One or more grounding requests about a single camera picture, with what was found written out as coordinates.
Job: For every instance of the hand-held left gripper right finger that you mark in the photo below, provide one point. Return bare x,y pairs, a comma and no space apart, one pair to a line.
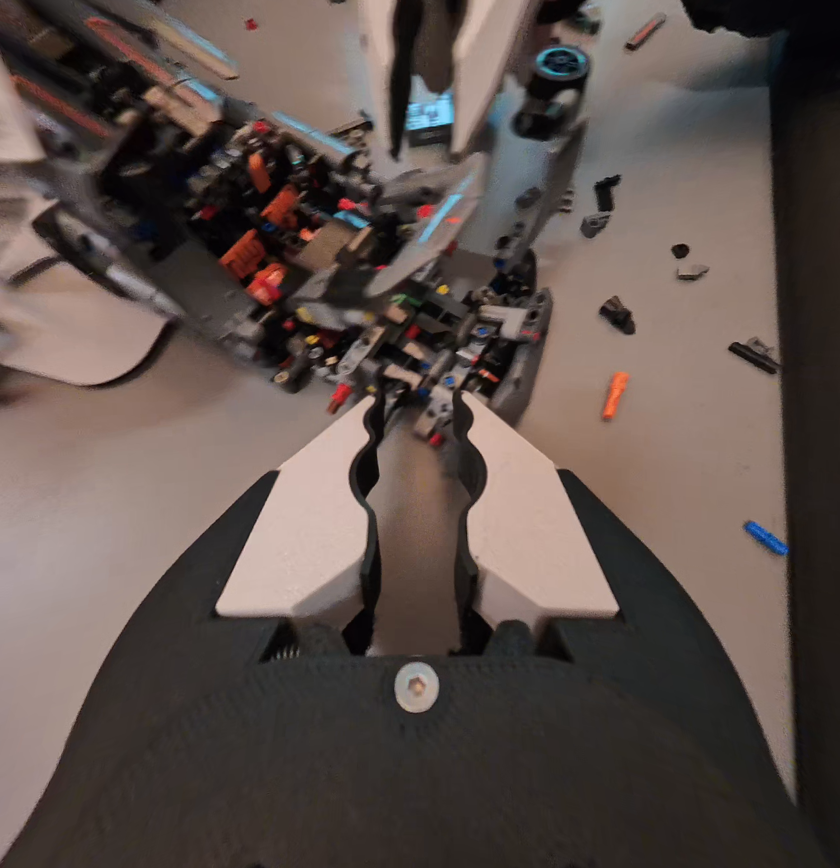
542,542

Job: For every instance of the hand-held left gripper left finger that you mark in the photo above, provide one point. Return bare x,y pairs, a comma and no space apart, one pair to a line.
298,542

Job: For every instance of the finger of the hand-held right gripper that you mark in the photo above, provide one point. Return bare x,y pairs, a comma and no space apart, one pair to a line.
487,54
376,41

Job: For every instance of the red lego pin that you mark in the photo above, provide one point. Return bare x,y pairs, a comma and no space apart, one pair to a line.
337,399

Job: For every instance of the orange lego pin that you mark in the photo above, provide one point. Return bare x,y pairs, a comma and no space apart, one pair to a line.
615,396

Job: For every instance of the grey lego car model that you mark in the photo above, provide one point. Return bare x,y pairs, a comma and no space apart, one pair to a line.
277,203

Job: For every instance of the black lego tire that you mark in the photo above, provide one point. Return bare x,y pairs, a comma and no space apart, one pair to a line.
559,68

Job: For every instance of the blue lego pin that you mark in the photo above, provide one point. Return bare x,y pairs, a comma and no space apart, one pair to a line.
765,538

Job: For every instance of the shiny dark lego piece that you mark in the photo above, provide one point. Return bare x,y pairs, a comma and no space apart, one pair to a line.
618,316

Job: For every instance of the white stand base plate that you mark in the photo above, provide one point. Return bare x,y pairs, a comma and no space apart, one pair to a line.
74,339

